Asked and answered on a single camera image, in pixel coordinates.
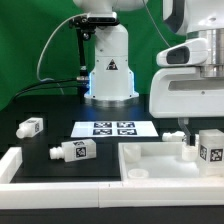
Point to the white U-shaped fence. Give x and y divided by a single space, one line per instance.
130 193

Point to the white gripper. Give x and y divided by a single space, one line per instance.
180 89

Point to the black camera on stand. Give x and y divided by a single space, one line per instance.
85 25

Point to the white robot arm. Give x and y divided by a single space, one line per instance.
118 51

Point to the white tag sheet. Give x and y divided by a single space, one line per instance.
114 129

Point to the white square tabletop part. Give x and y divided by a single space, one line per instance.
165 160

